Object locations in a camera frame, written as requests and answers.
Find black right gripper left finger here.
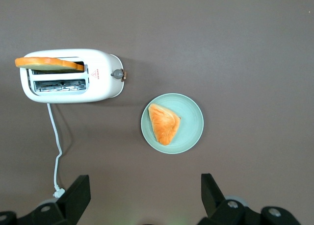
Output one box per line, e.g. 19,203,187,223
17,175,91,225

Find toast slice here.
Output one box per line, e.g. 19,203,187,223
14,57,85,72

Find orange triangular bread piece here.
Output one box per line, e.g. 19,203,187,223
148,103,182,146

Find white two-slot toaster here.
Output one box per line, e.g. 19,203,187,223
19,48,128,104

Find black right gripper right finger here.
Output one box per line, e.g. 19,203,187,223
197,173,261,225

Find light green round plate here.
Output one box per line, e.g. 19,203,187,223
140,93,205,155

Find white toaster power cable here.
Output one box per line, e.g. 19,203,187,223
46,102,66,199

